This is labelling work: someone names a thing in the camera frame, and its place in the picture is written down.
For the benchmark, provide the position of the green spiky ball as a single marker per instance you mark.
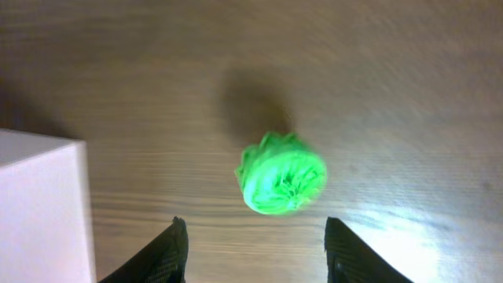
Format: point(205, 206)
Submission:
point(280, 175)

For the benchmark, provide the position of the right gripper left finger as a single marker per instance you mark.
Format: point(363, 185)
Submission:
point(162, 260)

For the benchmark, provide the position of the white cardboard box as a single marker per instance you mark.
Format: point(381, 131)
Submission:
point(46, 229)

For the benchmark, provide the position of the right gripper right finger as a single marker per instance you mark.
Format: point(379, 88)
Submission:
point(351, 260)

